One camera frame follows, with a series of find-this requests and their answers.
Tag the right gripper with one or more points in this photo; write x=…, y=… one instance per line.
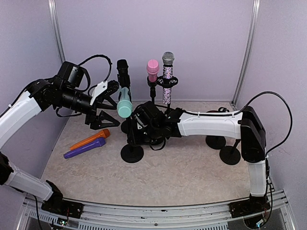
x=136, y=140

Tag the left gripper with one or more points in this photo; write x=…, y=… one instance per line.
x=95, y=120

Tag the mint green toy microphone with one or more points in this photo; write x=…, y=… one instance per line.
x=124, y=106

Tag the orange toy microphone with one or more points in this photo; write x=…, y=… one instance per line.
x=104, y=133

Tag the purple toy microphone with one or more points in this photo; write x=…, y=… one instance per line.
x=87, y=147

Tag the short black microphone stand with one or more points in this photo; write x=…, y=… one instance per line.
x=217, y=142

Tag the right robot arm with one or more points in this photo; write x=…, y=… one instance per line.
x=150, y=124

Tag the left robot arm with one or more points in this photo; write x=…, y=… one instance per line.
x=69, y=88

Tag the black stand under pink microphone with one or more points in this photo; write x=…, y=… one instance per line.
x=152, y=84

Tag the black tripod microphone stand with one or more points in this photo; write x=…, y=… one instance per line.
x=167, y=85

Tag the pink toy microphone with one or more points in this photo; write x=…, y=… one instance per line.
x=152, y=70

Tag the silver glitter microphone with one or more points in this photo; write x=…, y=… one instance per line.
x=168, y=59

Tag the black wireless microphone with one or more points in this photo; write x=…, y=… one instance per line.
x=123, y=75

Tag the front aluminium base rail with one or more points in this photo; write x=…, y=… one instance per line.
x=95, y=216

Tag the left aluminium frame post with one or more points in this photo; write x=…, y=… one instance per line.
x=60, y=49

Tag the aluminium frame post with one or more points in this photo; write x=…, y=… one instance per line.
x=247, y=52
x=60, y=49

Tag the right aluminium frame post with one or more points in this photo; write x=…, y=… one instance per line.
x=247, y=52

